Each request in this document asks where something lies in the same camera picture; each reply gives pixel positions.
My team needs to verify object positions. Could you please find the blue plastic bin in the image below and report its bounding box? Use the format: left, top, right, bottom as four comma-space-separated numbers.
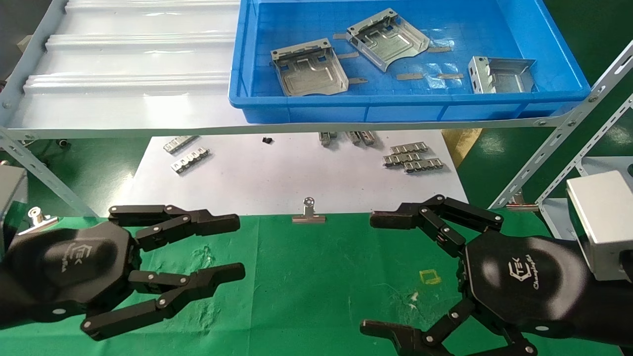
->
228, 0, 592, 124

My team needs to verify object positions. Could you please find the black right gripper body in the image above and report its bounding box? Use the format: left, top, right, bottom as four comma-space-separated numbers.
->
461, 229, 596, 340

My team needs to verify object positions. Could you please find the white paper sheet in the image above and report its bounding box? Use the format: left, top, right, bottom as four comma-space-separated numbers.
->
116, 130, 471, 216

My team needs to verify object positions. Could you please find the sheet metal bracket part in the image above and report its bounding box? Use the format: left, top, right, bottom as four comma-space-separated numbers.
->
270, 38, 350, 97
346, 8, 431, 73

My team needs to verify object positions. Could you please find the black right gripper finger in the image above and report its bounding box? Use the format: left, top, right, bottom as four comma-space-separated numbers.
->
360, 297, 540, 356
369, 194, 505, 258

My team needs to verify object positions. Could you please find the folded sheet metal corner part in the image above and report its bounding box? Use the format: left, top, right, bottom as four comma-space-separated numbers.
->
467, 55, 538, 95

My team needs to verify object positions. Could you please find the green cloth mat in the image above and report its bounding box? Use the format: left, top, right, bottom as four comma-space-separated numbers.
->
0, 210, 625, 356

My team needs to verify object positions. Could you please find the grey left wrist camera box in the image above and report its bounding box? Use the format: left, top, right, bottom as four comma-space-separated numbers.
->
0, 165, 29, 250

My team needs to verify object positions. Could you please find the silver binder clip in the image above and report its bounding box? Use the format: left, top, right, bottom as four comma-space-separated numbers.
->
291, 196, 327, 224
505, 190, 540, 213
17, 206, 59, 236

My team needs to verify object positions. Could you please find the white ribbed plastic shelf sheet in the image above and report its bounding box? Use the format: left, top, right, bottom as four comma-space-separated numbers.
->
9, 0, 244, 131

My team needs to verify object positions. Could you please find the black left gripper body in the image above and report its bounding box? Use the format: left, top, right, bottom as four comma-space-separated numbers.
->
0, 221, 142, 330

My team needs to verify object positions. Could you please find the grey metal shelf frame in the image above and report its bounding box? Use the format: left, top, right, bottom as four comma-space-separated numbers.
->
0, 0, 633, 219

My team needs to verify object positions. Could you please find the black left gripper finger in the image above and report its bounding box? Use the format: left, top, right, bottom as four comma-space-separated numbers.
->
81, 263, 246, 342
108, 204, 241, 252

